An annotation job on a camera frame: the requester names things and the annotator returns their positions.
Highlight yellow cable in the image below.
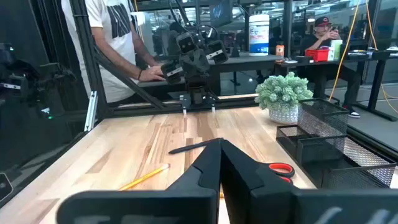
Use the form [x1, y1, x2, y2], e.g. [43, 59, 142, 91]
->
[328, 0, 398, 114]

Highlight white wipes canister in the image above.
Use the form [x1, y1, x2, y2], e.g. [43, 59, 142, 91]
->
[248, 14, 271, 57]

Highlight black mesh desk organizer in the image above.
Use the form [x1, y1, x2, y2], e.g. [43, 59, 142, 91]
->
[275, 98, 397, 190]

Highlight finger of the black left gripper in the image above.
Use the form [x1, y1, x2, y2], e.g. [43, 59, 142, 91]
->
[160, 60, 195, 85]
[194, 39, 229, 78]

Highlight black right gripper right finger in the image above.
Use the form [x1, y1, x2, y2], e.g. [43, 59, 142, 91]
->
[220, 138, 398, 224]

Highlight white green carton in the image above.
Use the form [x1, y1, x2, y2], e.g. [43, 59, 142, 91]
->
[328, 39, 343, 62]

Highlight black pen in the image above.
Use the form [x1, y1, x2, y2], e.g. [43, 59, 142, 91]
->
[168, 138, 224, 156]

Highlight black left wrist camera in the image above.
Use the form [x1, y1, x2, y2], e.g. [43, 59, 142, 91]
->
[176, 32, 197, 54]

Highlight black side desk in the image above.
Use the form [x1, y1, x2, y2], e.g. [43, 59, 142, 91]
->
[136, 52, 284, 97]

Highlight red plastic bin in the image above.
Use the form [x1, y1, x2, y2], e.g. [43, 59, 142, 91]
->
[305, 48, 330, 62]

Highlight silver metal bracket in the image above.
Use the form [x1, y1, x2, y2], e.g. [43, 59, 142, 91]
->
[83, 90, 98, 132]

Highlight black aluminium table frame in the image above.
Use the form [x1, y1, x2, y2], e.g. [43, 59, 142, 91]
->
[68, 0, 398, 161]

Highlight scissors with red-black handles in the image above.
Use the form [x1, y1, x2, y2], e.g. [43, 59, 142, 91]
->
[267, 162, 295, 185]

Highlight person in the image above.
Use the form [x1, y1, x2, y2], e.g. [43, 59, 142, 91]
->
[298, 16, 363, 119]
[60, 0, 167, 103]

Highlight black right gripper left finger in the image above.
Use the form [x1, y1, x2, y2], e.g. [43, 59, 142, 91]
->
[56, 138, 222, 224]

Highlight green plant in white pot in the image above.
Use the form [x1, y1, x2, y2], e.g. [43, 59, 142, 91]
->
[254, 72, 314, 125]

